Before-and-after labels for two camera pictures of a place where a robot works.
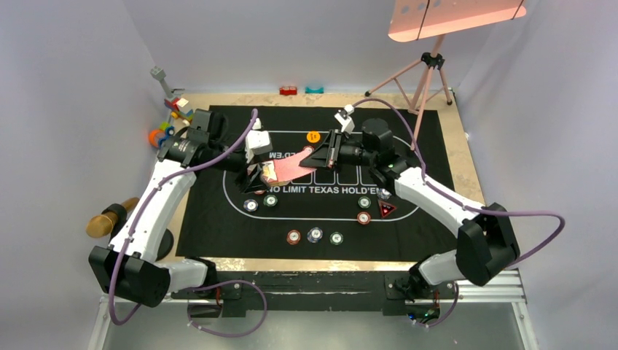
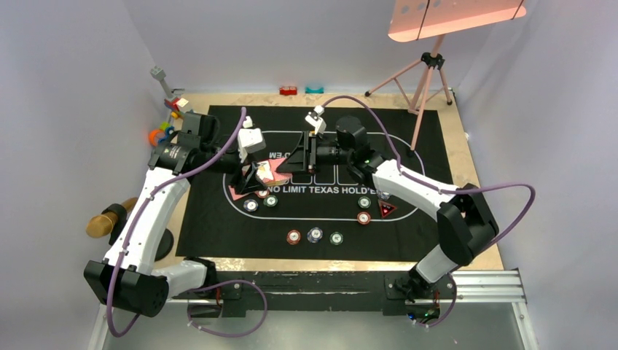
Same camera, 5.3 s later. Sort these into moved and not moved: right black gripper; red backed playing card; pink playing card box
Moved: right black gripper; red backed playing card
Not moved: pink playing card box
